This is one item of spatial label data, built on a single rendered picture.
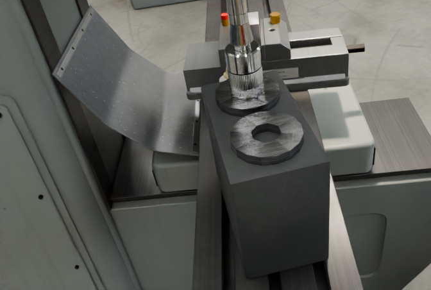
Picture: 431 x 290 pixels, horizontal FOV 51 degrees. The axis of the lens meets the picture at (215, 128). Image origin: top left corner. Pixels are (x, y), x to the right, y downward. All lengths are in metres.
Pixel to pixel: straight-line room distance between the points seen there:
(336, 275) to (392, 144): 0.56
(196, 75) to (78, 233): 0.46
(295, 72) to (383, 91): 1.68
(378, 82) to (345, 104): 1.58
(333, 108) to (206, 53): 0.33
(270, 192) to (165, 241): 0.68
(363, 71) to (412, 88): 0.30
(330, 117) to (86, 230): 0.62
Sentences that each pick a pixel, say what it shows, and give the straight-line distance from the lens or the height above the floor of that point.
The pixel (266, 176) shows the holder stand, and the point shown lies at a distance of 0.52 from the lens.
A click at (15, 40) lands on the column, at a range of 0.87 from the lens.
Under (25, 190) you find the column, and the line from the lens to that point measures 1.05.
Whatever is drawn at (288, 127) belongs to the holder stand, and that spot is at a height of 1.12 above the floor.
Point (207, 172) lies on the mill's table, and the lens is 0.81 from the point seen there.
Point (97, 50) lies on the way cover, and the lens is 1.07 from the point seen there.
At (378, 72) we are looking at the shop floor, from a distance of 2.79.
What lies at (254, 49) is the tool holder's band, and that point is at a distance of 0.60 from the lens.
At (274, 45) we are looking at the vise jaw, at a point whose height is 1.02.
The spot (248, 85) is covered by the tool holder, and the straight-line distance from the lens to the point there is 0.61.
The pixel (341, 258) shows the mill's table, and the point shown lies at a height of 0.92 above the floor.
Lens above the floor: 1.47
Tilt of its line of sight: 37 degrees down
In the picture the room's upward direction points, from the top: 10 degrees counter-clockwise
